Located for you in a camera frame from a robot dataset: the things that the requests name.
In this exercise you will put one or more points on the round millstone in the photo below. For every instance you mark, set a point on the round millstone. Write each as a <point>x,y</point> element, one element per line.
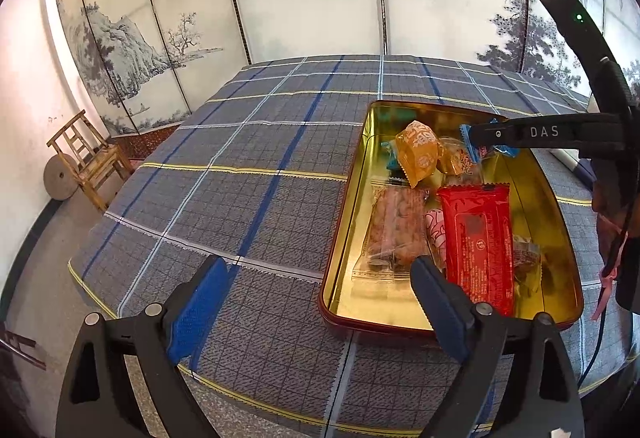
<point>60,178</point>

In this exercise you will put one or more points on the plaid tablecloth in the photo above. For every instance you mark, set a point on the plaid tablecloth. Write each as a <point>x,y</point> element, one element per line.
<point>250,198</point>

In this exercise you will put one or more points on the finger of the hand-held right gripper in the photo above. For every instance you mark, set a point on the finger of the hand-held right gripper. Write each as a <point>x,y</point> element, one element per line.
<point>545,132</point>

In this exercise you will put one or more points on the light bamboo chair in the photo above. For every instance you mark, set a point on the light bamboo chair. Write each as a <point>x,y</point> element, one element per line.
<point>92,157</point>

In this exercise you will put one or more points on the dark snack clear packet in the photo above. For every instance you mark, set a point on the dark snack clear packet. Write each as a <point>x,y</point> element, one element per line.
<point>527,260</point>

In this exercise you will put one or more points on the red snack packet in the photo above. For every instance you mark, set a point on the red snack packet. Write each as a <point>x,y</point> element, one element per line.
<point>480,243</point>

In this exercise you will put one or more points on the long clear orange snack packet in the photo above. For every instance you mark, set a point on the long clear orange snack packet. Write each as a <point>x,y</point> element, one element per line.
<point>395,228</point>

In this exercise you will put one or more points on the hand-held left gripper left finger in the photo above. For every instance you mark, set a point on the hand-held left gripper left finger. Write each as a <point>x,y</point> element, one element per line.
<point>197,308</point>

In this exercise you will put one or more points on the clear round pastry packet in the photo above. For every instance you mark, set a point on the clear round pastry packet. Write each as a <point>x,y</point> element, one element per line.
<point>457,160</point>

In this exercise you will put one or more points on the gold rectangular tin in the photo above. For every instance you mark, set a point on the gold rectangular tin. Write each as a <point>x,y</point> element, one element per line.
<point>540,203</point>

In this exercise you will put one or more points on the pink patterned snack packet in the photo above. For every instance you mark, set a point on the pink patterned snack packet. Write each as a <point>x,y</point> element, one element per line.
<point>435,233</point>

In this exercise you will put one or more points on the teal wrapped candy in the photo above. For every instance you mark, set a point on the teal wrapped candy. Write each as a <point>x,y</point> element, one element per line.
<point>392,157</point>

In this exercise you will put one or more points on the small blue candy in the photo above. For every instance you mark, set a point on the small blue candy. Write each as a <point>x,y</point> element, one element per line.
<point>467,135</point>

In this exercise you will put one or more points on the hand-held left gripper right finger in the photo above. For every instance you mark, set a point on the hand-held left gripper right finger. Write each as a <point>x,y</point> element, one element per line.
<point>440,310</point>

